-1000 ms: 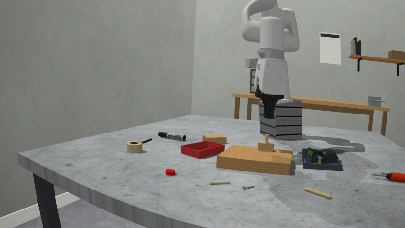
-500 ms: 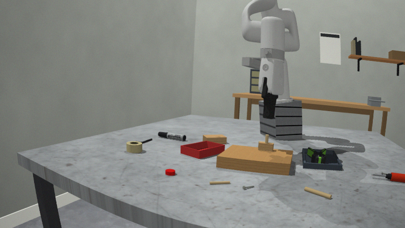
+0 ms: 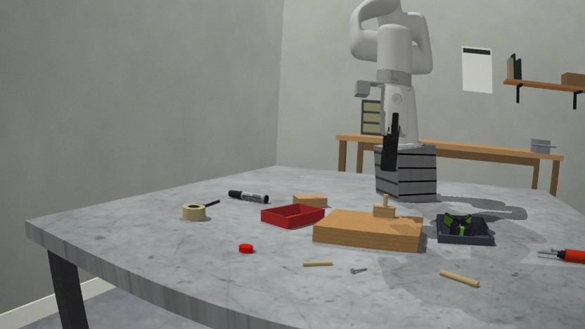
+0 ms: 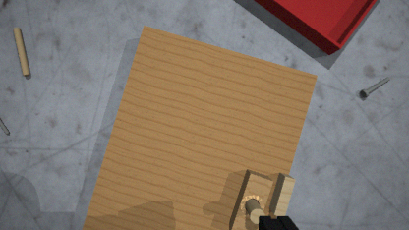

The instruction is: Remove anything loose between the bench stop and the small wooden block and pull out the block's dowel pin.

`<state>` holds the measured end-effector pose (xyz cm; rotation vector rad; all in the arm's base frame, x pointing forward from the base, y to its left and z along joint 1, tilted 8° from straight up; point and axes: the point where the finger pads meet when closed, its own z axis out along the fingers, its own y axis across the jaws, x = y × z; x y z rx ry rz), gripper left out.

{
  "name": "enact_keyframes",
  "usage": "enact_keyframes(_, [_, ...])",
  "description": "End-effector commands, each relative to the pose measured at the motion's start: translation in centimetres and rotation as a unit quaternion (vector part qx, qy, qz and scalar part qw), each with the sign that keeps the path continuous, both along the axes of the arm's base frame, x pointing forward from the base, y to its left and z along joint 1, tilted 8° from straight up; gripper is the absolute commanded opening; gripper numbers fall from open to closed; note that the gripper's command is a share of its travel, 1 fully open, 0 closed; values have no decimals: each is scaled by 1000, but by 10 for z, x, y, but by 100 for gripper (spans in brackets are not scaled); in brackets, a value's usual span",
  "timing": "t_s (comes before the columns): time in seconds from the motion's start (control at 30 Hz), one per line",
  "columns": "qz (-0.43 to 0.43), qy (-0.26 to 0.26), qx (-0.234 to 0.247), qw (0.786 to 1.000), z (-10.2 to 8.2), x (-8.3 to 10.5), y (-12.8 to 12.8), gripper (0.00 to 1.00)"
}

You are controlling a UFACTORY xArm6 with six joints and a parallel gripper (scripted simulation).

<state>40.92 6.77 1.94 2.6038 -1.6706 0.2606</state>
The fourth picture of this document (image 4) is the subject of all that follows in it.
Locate red rectangular tray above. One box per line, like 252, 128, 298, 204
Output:
254, 0, 377, 55

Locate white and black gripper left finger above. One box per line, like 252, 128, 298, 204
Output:
259, 215, 281, 230

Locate light wooden dowel pin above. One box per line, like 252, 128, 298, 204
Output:
245, 199, 265, 224

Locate small wooden block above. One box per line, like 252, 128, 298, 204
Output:
229, 169, 273, 230

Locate light brown wooden board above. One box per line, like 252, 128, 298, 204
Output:
83, 26, 318, 230

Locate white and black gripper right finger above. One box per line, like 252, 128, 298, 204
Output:
275, 216, 299, 230

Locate tan wooden dowel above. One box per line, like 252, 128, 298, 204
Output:
13, 28, 30, 77

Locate grey metal screw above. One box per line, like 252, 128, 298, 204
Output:
0, 119, 10, 135
360, 78, 390, 98

